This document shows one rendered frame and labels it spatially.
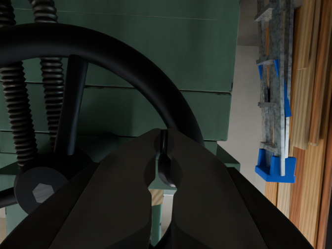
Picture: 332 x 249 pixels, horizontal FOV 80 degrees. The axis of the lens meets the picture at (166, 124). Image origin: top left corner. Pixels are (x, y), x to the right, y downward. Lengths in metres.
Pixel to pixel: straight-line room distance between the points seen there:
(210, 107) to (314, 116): 1.35
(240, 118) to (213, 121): 2.57
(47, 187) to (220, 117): 0.29
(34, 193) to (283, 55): 1.13
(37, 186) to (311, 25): 1.68
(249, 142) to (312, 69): 1.59
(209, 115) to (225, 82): 0.07
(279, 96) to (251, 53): 1.89
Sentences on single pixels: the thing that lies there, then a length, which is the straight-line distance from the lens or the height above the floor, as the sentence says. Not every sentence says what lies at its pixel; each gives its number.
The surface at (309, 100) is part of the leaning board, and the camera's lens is 1.69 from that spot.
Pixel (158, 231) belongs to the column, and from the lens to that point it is 0.87.
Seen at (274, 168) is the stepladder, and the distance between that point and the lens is 1.25.
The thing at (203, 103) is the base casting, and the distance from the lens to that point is 0.37.
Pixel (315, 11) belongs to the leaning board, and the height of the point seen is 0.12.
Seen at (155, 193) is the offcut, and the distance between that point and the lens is 0.42.
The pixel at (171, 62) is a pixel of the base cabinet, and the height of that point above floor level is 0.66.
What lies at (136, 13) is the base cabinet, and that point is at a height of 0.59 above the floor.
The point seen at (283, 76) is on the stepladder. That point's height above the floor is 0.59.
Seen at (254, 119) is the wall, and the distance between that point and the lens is 3.00.
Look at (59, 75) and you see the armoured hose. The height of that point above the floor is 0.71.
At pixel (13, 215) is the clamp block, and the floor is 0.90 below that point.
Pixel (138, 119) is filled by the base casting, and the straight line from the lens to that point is 0.37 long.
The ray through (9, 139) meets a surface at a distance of 0.47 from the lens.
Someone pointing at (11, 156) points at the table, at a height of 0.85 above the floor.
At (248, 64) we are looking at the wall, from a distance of 2.98.
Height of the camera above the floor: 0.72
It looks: 8 degrees up
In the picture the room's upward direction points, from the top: 177 degrees counter-clockwise
